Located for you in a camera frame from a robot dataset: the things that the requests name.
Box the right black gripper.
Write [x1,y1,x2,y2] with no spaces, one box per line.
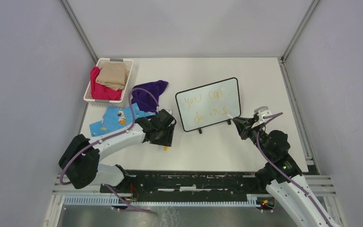
[232,116,272,159]

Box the black framed whiteboard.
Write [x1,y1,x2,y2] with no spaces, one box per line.
[175,77,242,132]

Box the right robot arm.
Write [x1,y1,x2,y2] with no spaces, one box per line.
[232,113,339,227]

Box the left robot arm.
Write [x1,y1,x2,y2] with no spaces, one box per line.
[59,109,177,193]

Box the purple cloth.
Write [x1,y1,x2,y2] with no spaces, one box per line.
[131,80,169,113]

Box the blue patterned cloth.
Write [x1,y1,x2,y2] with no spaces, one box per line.
[89,107,156,138]

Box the beige cloth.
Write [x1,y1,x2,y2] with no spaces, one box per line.
[95,62,130,90]

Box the red cloth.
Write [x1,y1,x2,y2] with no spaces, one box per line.
[90,67,122,101]

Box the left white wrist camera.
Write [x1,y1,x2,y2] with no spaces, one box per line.
[164,109,173,115]

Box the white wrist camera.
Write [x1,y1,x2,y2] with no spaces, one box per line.
[252,106,272,128]
[164,109,173,115]

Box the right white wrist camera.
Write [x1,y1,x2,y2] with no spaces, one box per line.
[252,106,272,128]

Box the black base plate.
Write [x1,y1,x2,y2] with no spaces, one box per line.
[113,169,276,202]

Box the white slotted cable duct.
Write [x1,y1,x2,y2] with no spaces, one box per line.
[63,195,260,208]

